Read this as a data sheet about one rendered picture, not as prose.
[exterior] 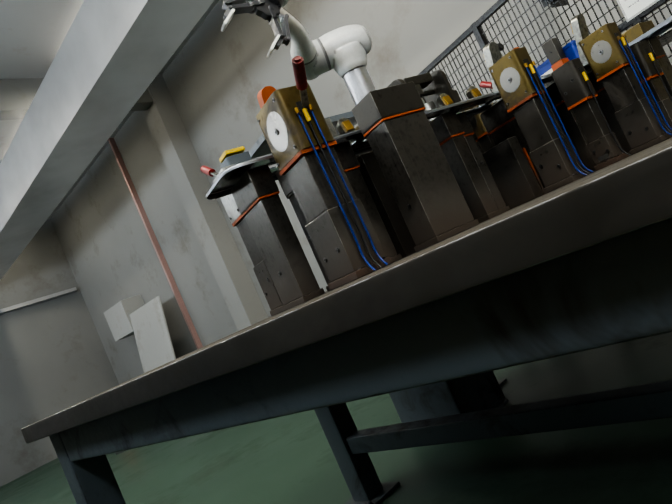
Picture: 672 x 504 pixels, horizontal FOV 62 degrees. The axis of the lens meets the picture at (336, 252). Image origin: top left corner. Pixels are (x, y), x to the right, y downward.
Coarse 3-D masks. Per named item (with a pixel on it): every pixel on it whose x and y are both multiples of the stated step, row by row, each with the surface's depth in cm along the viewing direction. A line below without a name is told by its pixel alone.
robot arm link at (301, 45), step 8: (280, 24) 192; (296, 24) 194; (296, 32) 196; (304, 32) 199; (296, 40) 199; (304, 40) 201; (296, 48) 204; (304, 48) 204; (312, 48) 208; (304, 56) 208; (312, 56) 211; (304, 64) 213
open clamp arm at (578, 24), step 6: (576, 18) 153; (582, 18) 154; (570, 24) 156; (576, 24) 154; (582, 24) 154; (576, 30) 154; (582, 30) 154; (576, 36) 155; (582, 36) 154; (576, 42) 155; (582, 54) 155; (582, 60) 156
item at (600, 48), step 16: (608, 32) 147; (592, 48) 151; (608, 48) 148; (624, 48) 148; (592, 64) 153; (608, 64) 149; (624, 64) 146; (608, 80) 151; (624, 80) 148; (624, 96) 149; (640, 96) 147; (624, 112) 150; (640, 112) 147; (656, 112) 148; (624, 128) 152; (640, 128) 148; (656, 128) 146; (640, 144) 150
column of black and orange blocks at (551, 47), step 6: (546, 42) 201; (552, 42) 200; (558, 42) 201; (546, 48) 202; (552, 48) 200; (558, 48) 200; (546, 54) 203; (552, 54) 201; (558, 54) 199; (564, 54) 201; (552, 60) 202; (558, 60) 200; (564, 60) 199; (552, 66) 202; (558, 66) 200
